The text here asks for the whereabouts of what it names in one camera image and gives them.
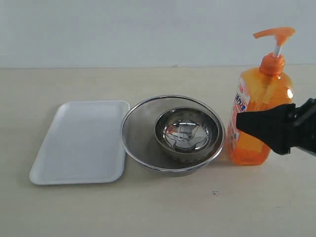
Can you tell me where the small stainless steel bowl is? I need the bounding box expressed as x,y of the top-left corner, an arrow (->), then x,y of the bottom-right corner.
154,107 -> 223,163

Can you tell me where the steel mesh colander bowl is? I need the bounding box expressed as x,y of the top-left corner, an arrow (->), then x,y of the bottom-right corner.
120,95 -> 226,177

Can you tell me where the orange pump soap bottle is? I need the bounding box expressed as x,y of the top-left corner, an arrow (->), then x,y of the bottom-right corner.
226,27 -> 295,165

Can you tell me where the white rectangular plastic tray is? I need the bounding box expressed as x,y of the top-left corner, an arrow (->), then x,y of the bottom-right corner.
29,100 -> 130,185

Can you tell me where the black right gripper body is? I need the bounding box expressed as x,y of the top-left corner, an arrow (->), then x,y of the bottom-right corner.
293,98 -> 316,156

